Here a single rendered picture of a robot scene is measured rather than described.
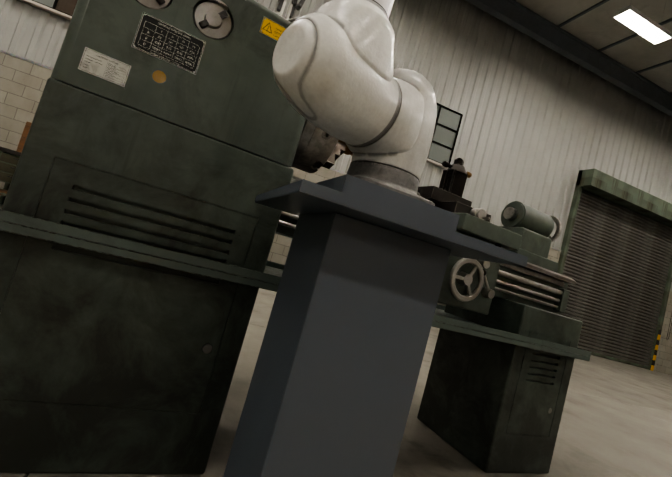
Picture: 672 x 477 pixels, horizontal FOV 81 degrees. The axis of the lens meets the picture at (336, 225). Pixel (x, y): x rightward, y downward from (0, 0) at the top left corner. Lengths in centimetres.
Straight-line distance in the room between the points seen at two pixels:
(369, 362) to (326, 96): 47
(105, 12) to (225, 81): 29
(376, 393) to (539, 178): 1077
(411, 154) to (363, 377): 43
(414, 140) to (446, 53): 953
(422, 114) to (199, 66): 59
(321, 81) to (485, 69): 1028
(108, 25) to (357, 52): 65
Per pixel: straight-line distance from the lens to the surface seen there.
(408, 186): 80
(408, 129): 79
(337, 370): 73
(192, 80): 111
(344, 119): 70
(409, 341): 78
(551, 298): 206
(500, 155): 1066
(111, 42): 113
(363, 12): 73
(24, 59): 881
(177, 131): 108
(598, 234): 1281
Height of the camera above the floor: 65
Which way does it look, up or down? 5 degrees up
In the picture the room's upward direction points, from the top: 16 degrees clockwise
